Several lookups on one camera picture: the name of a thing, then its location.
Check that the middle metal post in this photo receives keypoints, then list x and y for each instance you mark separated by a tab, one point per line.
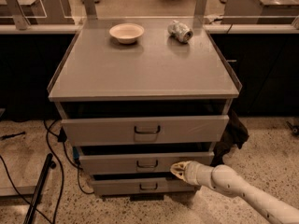
90	9

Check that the metal post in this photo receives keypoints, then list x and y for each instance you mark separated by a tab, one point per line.
200	8
17	14
90	9

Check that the grey desk background right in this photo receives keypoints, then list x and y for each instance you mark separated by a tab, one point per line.
260	11

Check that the black pole on floor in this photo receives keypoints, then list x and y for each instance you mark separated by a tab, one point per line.
40	184

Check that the left metal post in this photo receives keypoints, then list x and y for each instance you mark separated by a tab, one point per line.
17	14

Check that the grey desk background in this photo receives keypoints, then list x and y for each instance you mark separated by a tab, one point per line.
40	12
260	11

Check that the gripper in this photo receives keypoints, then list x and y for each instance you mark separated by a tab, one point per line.
193	172

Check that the dark cloth on floor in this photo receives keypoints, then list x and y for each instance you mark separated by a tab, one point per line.
235	134

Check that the grey drawer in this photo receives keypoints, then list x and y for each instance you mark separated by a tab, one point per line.
147	130
139	163
138	186

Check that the right metal post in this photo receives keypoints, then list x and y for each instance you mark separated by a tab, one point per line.
200	8

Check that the black caster right edge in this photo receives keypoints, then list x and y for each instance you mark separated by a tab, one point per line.
294	129

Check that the grey bottom drawer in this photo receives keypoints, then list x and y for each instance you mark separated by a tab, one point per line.
138	186

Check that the grey drawer cabinet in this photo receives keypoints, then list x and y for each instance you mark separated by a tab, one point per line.
157	76

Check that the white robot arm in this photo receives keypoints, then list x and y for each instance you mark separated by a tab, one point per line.
226	181

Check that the grey desk background left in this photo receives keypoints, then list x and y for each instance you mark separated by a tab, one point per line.
40	12

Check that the white bowl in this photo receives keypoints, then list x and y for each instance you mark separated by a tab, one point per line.
126	33

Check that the crushed silver can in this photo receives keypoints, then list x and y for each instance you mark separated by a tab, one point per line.
180	31

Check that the grey top drawer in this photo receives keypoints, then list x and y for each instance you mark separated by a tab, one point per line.
147	130

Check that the black tool on floor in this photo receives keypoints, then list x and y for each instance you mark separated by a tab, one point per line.
7	136

